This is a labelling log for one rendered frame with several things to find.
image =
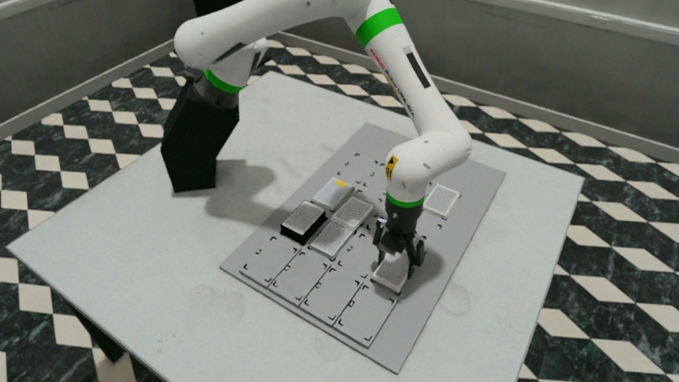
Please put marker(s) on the clear plastic lid with yellow tape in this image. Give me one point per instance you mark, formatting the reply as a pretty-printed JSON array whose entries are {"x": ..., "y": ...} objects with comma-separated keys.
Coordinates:
[{"x": 331, "y": 194}]

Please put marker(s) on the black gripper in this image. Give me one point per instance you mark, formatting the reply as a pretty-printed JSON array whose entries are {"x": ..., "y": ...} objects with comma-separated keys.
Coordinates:
[{"x": 415, "y": 256}]

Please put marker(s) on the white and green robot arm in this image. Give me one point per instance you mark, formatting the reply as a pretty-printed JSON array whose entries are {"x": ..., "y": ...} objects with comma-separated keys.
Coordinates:
[{"x": 409, "y": 167}]

